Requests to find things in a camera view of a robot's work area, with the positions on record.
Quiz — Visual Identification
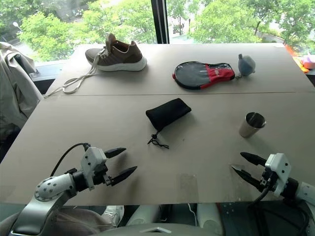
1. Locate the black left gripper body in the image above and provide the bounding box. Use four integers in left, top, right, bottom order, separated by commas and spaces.
92, 164, 115, 187

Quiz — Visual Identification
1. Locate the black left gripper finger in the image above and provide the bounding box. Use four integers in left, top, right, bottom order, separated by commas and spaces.
110, 166, 138, 186
104, 147, 127, 159

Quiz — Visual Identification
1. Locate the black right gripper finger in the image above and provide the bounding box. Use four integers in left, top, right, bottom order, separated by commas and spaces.
240, 151, 268, 166
231, 165, 262, 190

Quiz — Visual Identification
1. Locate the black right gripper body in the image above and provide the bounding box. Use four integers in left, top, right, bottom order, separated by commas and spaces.
257, 165, 277, 194

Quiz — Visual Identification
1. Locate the stainless steel cup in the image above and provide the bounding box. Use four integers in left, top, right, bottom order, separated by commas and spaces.
238, 112, 267, 139

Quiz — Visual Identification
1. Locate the white rounded shape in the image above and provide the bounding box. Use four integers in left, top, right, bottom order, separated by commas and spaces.
196, 203, 224, 235
126, 204, 162, 227

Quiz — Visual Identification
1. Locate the brown sneaker with white sole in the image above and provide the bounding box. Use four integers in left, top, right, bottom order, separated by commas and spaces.
44, 32, 148, 99

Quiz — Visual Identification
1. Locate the black and red paddle case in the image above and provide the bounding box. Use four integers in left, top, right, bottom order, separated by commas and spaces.
172, 61, 236, 90

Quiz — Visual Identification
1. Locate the pink box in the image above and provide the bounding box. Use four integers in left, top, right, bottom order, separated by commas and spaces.
302, 55, 315, 70

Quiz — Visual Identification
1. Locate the beige jacket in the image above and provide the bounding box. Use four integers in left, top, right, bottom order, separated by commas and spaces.
0, 41, 44, 142

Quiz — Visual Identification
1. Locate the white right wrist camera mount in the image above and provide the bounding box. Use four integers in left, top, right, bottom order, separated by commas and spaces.
264, 152, 293, 198

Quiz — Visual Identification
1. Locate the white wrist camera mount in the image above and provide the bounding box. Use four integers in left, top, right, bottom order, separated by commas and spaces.
80, 147, 108, 190
264, 152, 293, 198

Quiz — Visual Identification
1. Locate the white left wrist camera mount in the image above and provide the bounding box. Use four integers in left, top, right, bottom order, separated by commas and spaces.
80, 147, 108, 190

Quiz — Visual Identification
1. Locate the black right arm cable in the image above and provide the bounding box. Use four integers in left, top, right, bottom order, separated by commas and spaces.
250, 187, 311, 236

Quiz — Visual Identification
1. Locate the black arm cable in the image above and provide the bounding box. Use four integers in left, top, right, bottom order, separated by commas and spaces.
50, 142, 90, 177
250, 187, 311, 236

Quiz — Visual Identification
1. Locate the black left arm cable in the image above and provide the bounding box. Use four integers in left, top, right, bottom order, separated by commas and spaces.
50, 142, 90, 177

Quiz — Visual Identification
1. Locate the black drawstring pouch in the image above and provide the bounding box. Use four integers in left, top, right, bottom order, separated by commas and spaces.
145, 97, 192, 149

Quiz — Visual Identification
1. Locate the grey-blue plush keychain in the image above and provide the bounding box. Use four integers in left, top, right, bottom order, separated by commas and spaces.
235, 54, 256, 80

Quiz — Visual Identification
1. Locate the black window frame post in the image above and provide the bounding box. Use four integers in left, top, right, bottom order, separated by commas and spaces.
150, 0, 171, 45

